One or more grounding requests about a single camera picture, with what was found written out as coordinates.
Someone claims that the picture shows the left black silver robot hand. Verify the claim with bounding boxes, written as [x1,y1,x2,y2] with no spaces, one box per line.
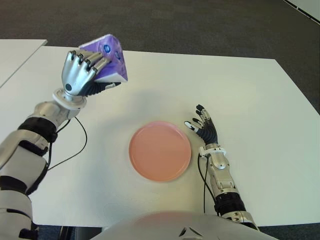
[60,49,123,97]

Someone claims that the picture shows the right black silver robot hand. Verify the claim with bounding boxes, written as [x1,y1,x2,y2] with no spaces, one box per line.
[184,104,219,145]

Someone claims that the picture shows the purple tissue paper pack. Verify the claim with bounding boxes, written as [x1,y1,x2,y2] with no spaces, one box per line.
[79,34,130,84]

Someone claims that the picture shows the pink round plate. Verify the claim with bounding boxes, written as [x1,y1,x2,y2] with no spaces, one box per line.
[128,120,193,183]

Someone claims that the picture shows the white side table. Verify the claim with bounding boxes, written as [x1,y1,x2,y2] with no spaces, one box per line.
[0,39,48,88]

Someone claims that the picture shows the silver robot torso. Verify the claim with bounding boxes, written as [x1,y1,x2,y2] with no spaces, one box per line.
[89,211,278,240]

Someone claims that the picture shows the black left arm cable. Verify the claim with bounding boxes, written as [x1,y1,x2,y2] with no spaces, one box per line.
[46,116,88,172]

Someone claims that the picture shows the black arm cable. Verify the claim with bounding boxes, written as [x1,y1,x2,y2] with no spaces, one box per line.
[46,116,88,172]
[197,152,209,215]

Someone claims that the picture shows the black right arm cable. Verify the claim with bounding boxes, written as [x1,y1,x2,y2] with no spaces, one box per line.
[197,152,209,215]

